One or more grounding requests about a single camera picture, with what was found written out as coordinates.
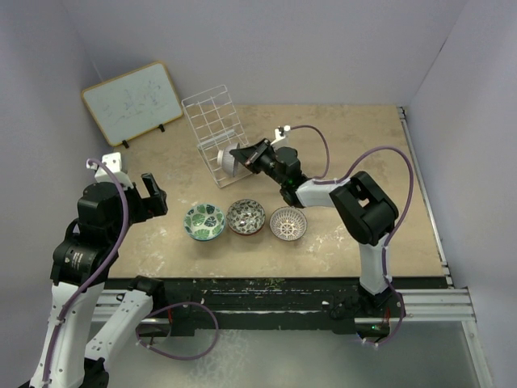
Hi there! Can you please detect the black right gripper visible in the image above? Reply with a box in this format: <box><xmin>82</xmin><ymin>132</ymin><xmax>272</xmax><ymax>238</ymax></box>
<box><xmin>230</xmin><ymin>139</ymin><xmax>286</xmax><ymax>188</ymax></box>

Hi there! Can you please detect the green leaf pattern bowl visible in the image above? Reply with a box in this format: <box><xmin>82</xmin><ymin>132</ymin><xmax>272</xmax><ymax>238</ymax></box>
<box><xmin>183</xmin><ymin>204</ymin><xmax>226</xmax><ymax>242</ymax></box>

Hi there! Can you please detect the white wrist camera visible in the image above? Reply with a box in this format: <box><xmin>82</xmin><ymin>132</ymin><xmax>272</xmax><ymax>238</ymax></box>
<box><xmin>95</xmin><ymin>152</ymin><xmax>132</xmax><ymax>190</ymax></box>
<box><xmin>271</xmin><ymin>125</ymin><xmax>292</xmax><ymax>150</ymax></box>

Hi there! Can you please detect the white mandala pattern bowl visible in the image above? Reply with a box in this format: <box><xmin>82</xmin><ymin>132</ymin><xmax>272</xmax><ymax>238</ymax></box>
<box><xmin>269</xmin><ymin>206</ymin><xmax>308</xmax><ymax>242</ymax></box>

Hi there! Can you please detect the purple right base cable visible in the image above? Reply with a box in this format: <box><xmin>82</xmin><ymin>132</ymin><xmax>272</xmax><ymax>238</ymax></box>
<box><xmin>357</xmin><ymin>278</ymin><xmax>407</xmax><ymax>351</ymax></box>

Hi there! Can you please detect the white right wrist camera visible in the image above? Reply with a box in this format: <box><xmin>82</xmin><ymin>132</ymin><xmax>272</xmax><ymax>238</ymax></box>
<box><xmin>271</xmin><ymin>125</ymin><xmax>292</xmax><ymax>150</ymax></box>

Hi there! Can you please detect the yellow framed whiteboard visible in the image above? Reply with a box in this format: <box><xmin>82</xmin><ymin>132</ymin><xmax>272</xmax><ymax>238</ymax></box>
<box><xmin>81</xmin><ymin>61</ymin><xmax>183</xmax><ymax>146</ymax></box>

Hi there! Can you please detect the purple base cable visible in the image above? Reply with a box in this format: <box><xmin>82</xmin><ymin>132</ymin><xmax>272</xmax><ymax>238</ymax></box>
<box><xmin>357</xmin><ymin>278</ymin><xmax>407</xmax><ymax>351</ymax></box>
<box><xmin>135</xmin><ymin>302</ymin><xmax>220</xmax><ymax>361</ymax></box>

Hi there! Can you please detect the aluminium side rail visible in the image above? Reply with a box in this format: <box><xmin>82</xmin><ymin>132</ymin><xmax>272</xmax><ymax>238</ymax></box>
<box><xmin>396</xmin><ymin>105</ymin><xmax>456</xmax><ymax>288</ymax></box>

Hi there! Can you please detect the white wire dish rack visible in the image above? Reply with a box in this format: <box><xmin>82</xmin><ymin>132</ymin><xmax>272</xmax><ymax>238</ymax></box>
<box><xmin>181</xmin><ymin>85</ymin><xmax>250</xmax><ymax>188</ymax></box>

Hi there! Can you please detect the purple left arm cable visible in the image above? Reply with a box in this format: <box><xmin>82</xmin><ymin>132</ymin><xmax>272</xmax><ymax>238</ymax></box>
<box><xmin>42</xmin><ymin>158</ymin><xmax>131</xmax><ymax>385</ymax></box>

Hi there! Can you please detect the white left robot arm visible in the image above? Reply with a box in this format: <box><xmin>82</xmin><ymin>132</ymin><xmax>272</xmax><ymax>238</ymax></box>
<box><xmin>24</xmin><ymin>173</ymin><xmax>168</xmax><ymax>387</ymax></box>

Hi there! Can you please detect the brown floral pattern bowl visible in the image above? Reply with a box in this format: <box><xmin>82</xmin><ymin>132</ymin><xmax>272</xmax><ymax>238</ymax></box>
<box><xmin>226</xmin><ymin>199</ymin><xmax>266</xmax><ymax>236</ymax></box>

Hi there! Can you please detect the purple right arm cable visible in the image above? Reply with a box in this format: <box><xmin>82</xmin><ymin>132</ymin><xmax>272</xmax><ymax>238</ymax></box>
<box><xmin>288</xmin><ymin>124</ymin><xmax>415</xmax><ymax>284</ymax></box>

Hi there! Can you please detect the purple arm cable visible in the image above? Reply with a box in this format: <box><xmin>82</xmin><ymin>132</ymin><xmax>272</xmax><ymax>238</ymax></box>
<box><xmin>42</xmin><ymin>158</ymin><xmax>131</xmax><ymax>385</ymax></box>
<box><xmin>288</xmin><ymin>124</ymin><xmax>415</xmax><ymax>284</ymax></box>

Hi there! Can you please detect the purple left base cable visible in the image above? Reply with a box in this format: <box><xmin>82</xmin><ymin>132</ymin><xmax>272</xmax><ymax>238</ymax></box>
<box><xmin>135</xmin><ymin>302</ymin><xmax>220</xmax><ymax>361</ymax></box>

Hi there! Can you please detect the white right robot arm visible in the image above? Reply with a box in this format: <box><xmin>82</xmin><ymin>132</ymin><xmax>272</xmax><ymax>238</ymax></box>
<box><xmin>220</xmin><ymin>139</ymin><xmax>399</xmax><ymax>316</ymax></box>

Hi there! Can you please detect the purple striped bowl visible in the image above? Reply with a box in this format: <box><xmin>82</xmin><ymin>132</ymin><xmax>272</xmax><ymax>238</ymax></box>
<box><xmin>217</xmin><ymin>142</ymin><xmax>240</xmax><ymax>178</ymax></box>

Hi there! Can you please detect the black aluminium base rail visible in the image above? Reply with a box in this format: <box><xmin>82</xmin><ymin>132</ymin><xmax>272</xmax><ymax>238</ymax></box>
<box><xmin>100</xmin><ymin>276</ymin><xmax>409</xmax><ymax>336</ymax></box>

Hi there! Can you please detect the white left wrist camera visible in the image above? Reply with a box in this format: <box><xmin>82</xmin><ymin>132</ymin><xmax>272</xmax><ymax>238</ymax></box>
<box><xmin>95</xmin><ymin>152</ymin><xmax>132</xmax><ymax>190</ymax></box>

